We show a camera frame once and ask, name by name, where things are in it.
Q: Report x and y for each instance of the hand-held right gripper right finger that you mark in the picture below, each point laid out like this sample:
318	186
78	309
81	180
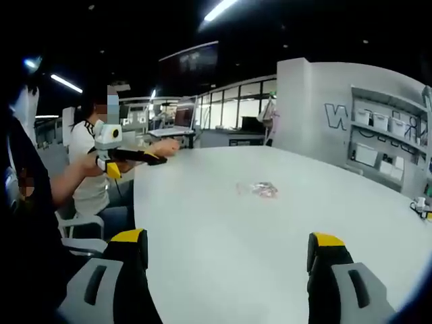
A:
324	290

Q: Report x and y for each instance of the large dark wall screen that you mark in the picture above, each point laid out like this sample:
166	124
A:
189	65

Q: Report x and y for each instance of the flat white box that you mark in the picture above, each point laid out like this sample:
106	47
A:
366	154

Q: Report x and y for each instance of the person's dark clothing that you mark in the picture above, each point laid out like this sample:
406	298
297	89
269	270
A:
30	236

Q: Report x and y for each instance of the hanging pale bag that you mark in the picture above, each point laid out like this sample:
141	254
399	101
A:
268	113

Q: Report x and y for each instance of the white storage box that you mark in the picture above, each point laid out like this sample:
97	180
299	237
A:
398	125
362	116
380	121

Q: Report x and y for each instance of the clear resealable bag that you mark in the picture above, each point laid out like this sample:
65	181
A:
259	189

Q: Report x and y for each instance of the long ceiling light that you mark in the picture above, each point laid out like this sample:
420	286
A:
66	83
219	8

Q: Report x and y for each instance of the open silver laptop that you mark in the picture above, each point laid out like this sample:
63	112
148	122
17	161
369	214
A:
184	118

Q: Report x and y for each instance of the laptop stand cart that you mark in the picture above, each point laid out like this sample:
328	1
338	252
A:
182	139

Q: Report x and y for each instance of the white plastic chair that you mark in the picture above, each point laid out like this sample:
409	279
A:
81	221

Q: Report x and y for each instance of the grey shelf unit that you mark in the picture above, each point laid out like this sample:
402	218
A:
388	141

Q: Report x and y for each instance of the black monitor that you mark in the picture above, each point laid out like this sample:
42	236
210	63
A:
252	122

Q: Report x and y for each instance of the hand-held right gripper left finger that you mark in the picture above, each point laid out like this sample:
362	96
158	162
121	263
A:
131	290

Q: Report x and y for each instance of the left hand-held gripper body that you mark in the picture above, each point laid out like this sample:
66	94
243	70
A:
105	138

